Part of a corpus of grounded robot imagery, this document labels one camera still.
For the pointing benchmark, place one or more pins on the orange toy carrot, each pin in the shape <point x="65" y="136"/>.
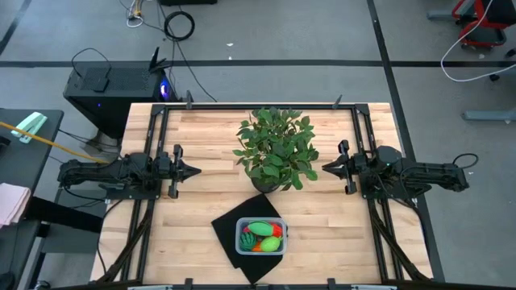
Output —
<point x="256" y="248"/>

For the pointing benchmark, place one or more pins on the black cloth mat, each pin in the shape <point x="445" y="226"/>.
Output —
<point x="230" y="229"/>

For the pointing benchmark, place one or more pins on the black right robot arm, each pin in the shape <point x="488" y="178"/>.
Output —
<point x="423" y="173"/>

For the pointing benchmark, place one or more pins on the dark green toy watermelon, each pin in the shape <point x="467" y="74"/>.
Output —
<point x="248" y="241"/>

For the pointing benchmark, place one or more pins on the red and black cart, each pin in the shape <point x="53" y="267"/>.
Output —
<point x="483" y="38"/>

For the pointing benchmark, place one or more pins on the mint green stapler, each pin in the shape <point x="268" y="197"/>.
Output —
<point x="29" y="127"/>

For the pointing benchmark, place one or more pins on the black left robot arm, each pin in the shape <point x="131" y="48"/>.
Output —
<point x="101" y="171"/>

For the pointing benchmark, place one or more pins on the yellow stick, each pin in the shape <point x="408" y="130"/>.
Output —
<point x="52" y="145"/>

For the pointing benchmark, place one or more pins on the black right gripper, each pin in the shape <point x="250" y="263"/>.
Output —
<point x="354" y="167"/>

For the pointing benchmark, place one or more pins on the clear plastic tupperware container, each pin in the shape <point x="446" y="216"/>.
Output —
<point x="238" y="225"/>

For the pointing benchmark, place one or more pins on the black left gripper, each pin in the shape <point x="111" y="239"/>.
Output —
<point x="169" y="169"/>

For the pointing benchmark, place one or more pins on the black side table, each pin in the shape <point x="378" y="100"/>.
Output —
<point x="20" y="165"/>

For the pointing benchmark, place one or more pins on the black aluminium table frame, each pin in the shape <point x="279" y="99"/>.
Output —
<point x="159" y="133"/>

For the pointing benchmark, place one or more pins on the black computer tower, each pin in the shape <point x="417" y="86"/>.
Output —
<point x="113" y="92"/>

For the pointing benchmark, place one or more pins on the green plant in black pot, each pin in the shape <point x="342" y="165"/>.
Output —
<point x="276" y="149"/>

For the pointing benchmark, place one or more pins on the grey floor bar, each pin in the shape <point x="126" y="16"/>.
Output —
<point x="488" y="115"/>

